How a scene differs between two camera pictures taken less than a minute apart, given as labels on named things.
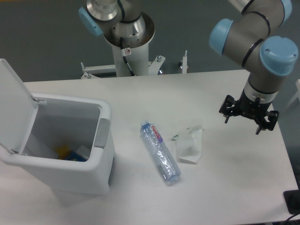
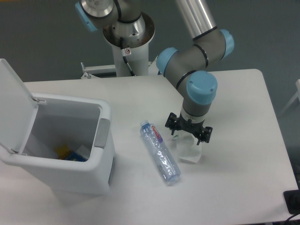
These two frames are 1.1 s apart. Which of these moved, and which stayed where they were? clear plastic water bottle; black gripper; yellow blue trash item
Moved: black gripper
Stayed: yellow blue trash item; clear plastic water bottle
